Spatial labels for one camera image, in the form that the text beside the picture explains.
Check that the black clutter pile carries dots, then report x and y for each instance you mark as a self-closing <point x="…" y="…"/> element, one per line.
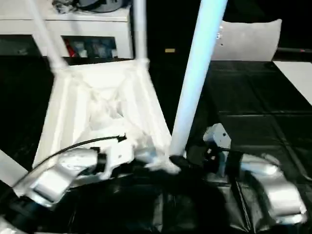
<point x="64" y="5"/>

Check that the black work mat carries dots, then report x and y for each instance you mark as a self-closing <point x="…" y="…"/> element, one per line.
<point x="256" y="97"/>

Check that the red box in cabinet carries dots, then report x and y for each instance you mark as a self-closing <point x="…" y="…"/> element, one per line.
<point x="70" y="50"/>

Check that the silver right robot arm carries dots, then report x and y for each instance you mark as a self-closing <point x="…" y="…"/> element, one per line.
<point x="280" y="192"/>

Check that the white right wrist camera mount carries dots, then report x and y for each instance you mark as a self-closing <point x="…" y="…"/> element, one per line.
<point x="218" y="136"/>

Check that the white cabinet with glass doors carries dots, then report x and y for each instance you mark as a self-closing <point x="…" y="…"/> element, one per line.
<point x="85" y="26"/>

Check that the tall black cabinet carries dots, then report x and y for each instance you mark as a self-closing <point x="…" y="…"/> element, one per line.
<point x="165" y="29"/>

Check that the round grey appliance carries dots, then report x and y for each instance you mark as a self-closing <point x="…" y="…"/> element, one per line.
<point x="102" y="5"/>

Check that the white flat board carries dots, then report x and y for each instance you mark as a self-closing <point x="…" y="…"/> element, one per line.
<point x="296" y="78"/>

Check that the black bar with red mark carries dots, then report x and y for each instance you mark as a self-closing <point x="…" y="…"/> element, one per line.
<point x="295" y="50"/>

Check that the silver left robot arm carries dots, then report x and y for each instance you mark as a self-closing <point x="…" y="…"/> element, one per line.
<point x="48" y="185"/>

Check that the small white cup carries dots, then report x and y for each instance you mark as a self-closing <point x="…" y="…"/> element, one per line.
<point x="84" y="53"/>
<point x="114" y="53"/>

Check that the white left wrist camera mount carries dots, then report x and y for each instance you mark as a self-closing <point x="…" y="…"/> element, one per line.
<point x="117" y="156"/>

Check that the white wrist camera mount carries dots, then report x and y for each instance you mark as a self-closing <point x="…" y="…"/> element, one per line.
<point x="117" y="156"/>
<point x="218" y="136"/>

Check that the grey cushion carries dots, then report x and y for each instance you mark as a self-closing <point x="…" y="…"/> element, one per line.
<point x="248" y="41"/>

